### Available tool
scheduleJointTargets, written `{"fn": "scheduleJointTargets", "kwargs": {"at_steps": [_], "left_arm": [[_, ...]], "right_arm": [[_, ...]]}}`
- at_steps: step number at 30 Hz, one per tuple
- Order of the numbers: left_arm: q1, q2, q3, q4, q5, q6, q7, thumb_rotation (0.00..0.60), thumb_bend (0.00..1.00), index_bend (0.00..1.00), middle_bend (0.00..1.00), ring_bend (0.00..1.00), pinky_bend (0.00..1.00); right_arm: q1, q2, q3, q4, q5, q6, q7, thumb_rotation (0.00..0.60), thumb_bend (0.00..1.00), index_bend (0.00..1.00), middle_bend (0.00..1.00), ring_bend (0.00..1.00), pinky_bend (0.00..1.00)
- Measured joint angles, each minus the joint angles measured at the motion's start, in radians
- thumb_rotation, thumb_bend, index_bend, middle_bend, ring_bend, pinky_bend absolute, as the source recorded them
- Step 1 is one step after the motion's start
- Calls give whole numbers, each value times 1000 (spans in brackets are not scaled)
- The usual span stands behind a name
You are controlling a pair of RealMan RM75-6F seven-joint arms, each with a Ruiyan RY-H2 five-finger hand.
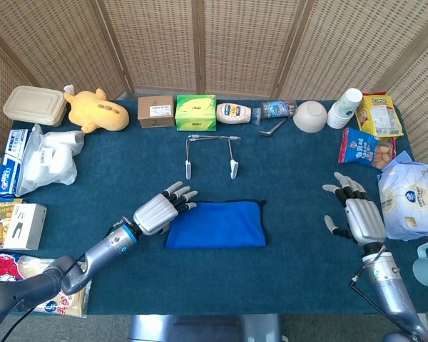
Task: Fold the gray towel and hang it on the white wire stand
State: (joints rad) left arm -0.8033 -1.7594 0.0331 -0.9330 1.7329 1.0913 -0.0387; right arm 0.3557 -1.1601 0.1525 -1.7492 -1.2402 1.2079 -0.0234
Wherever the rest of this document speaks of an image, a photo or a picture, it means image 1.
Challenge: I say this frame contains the mayonnaise squeeze bottle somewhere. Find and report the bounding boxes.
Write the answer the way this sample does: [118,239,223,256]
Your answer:
[215,102,262,125]

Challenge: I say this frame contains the white plastic bag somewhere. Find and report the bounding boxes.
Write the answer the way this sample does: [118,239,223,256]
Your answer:
[16,123,86,197]

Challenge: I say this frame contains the woven folding screen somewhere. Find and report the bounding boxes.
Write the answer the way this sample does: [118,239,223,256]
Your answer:
[0,0,428,200]

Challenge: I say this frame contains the blue cookie bag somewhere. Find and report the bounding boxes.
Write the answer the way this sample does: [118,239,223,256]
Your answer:
[337,127,397,171]

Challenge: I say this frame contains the pale blue tissue bag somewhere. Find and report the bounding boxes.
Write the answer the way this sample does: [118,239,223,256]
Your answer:
[377,150,428,242]

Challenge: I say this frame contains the yellow plush toy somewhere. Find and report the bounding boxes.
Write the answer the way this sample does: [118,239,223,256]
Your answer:
[63,84,131,135]

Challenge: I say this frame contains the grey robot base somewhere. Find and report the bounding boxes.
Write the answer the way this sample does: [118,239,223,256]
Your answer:
[128,313,282,342]

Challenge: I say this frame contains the white box black print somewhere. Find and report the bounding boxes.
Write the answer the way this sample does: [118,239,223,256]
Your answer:
[3,202,47,250]

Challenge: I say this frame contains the brown cardboard box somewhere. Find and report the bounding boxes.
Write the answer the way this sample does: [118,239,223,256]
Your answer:
[137,95,175,129]

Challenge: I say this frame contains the blue white toothpaste box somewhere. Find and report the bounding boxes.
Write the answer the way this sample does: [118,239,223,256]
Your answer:
[0,128,29,199]

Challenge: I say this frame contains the beige noodle bag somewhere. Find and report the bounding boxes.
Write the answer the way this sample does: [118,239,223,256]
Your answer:
[19,254,93,318]

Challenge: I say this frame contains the metal wire rack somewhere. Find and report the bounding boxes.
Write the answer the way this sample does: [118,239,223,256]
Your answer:
[184,133,242,181]

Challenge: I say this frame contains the red and blue snack bag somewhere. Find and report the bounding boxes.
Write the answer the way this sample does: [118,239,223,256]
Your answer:
[0,248,33,282]

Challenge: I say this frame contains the green tissue pack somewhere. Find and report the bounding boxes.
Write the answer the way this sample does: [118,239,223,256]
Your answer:
[174,93,218,133]

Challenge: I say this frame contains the small plastic packet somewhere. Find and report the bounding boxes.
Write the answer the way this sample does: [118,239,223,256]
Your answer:
[260,99,297,120]

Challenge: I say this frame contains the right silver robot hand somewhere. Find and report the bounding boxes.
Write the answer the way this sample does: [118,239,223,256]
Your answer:
[322,172,388,247]

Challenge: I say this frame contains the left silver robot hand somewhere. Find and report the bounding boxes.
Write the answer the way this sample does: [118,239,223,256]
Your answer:
[133,180,199,237]

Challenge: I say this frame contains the teal carpet table cover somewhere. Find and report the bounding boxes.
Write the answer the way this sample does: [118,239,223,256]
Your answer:
[0,98,428,317]

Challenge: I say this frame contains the grey and blue cloth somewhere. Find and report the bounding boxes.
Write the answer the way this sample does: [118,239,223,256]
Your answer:
[163,199,268,249]

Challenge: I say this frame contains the dark metal ladle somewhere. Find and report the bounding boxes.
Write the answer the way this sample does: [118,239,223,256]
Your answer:
[258,117,290,138]

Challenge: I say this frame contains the stack of paper cups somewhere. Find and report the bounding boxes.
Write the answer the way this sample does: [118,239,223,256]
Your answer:
[326,88,364,130]

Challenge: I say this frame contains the beige bowl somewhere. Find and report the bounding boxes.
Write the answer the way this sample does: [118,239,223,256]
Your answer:
[292,100,328,134]

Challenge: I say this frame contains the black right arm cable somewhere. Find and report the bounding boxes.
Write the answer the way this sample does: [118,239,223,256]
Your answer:
[348,244,389,318]

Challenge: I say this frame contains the beige lidded lunch box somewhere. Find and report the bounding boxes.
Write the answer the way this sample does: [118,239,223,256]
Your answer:
[2,85,68,128]

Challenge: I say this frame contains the yellow snack bag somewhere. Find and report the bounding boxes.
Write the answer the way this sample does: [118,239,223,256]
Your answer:
[355,92,404,139]

